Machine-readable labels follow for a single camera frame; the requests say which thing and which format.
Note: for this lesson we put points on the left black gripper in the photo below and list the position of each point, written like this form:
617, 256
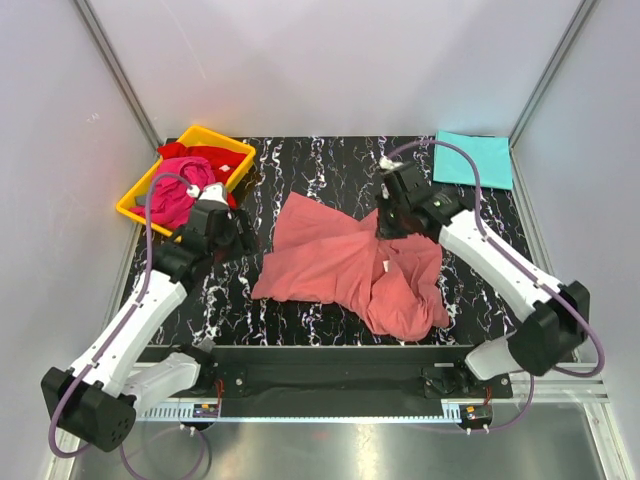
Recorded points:
246, 242

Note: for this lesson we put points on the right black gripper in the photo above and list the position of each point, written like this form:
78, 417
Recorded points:
383, 231

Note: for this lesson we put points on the salmon pink t-shirt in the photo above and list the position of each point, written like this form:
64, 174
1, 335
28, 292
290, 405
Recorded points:
326, 256

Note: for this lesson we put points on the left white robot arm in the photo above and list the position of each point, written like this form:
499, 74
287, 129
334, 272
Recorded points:
98, 398

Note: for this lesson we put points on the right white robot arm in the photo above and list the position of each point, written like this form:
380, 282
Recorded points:
553, 316

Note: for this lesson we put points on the red t-shirt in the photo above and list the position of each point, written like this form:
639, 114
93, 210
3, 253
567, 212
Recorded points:
223, 161

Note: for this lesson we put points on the magenta t-shirt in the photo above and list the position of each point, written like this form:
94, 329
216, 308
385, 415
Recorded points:
170, 203

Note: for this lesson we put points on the folded turquoise t-shirt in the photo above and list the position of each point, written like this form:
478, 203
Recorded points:
491, 156

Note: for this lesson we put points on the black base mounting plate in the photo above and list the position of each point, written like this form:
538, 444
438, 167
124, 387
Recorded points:
361, 375

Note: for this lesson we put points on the left small circuit board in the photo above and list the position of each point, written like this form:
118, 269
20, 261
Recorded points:
206, 410

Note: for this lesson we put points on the small circuit board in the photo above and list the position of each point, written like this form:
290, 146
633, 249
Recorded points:
206, 410
478, 413

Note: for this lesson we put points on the right small circuit board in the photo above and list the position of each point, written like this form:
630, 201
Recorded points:
478, 413

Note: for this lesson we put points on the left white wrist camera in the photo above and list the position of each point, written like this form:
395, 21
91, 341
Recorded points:
216, 192

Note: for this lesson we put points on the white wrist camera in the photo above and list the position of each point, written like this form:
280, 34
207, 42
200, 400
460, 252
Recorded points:
391, 177
216, 192

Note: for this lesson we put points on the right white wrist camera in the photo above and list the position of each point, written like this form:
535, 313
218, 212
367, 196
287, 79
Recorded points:
391, 177

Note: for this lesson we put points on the white slotted cable duct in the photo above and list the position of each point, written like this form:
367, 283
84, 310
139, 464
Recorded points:
281, 411

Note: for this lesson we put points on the left aluminium frame post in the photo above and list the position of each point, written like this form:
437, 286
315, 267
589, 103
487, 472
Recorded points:
107, 52

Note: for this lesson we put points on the aluminium frame post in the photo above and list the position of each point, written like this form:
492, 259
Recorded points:
107, 52
561, 52

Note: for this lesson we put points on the right aluminium frame post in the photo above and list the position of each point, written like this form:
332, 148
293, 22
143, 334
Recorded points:
561, 52

